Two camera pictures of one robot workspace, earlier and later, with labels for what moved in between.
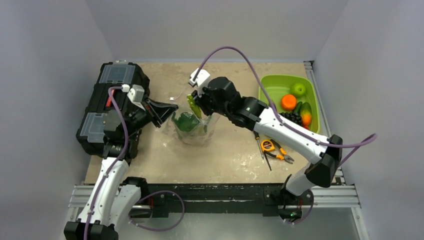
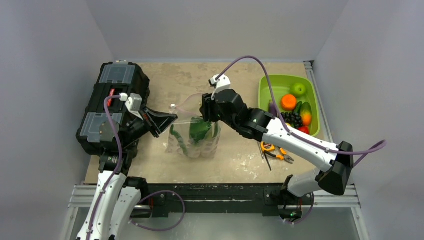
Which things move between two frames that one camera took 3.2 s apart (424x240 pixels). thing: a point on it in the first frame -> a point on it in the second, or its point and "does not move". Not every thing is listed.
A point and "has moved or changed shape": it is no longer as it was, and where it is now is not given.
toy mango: (306, 114) does not move
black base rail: (173, 200) does not move
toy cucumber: (298, 107) does not move
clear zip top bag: (192, 128) has moved or changed shape
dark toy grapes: (293, 117) does not move
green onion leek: (186, 122) -> (198, 128)
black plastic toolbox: (91, 130) does not move
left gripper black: (160, 111) -> (159, 121)
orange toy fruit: (288, 102) does not move
